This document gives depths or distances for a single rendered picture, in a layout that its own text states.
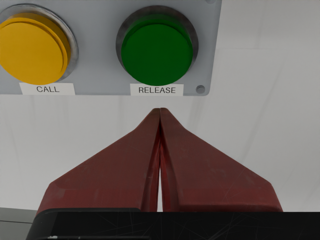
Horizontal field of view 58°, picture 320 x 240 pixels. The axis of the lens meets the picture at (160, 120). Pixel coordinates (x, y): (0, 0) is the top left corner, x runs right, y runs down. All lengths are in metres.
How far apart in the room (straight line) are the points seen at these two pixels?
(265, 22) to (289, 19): 0.02
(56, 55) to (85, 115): 0.17
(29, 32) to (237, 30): 0.18
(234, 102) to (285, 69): 0.06
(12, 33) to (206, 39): 0.11
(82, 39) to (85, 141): 0.20
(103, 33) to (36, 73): 0.04
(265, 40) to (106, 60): 0.17
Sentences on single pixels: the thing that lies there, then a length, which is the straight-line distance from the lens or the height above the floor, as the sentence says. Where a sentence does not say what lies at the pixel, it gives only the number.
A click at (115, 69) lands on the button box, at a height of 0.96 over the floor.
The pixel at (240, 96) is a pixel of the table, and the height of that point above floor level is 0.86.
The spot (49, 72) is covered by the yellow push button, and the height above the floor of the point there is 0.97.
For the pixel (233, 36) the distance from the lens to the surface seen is 0.29.
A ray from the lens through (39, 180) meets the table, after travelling 0.43.
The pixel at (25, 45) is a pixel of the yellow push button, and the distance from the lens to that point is 0.18.
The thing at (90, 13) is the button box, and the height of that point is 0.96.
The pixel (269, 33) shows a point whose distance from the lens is 0.30.
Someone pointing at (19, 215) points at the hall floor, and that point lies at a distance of 2.20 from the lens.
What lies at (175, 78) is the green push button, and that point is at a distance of 0.17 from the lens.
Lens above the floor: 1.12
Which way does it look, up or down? 52 degrees down
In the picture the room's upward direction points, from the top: 180 degrees clockwise
